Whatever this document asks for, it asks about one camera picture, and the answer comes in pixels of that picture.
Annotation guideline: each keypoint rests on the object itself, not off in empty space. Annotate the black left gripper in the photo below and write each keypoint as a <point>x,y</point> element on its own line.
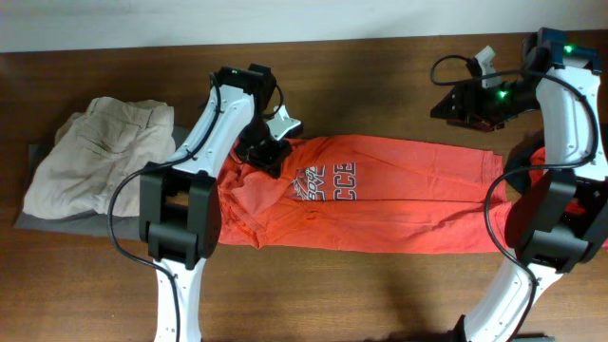
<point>264,162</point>

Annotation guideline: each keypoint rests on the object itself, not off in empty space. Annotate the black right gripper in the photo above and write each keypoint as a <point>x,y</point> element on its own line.
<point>476,118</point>

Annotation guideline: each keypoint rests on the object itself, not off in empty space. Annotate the orange soccer t-shirt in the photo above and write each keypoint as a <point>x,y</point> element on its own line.
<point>368,194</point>

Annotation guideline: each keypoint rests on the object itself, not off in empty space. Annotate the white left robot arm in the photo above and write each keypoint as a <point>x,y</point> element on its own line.
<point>180,218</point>

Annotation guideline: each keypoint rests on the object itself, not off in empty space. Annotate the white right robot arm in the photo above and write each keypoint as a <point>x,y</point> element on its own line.
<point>559,221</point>

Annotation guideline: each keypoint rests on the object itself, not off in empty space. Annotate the beige folded shorts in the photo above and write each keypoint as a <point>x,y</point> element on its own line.
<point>94,151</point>

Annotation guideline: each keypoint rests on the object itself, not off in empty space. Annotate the grey folded garment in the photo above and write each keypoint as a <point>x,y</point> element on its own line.
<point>85,224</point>

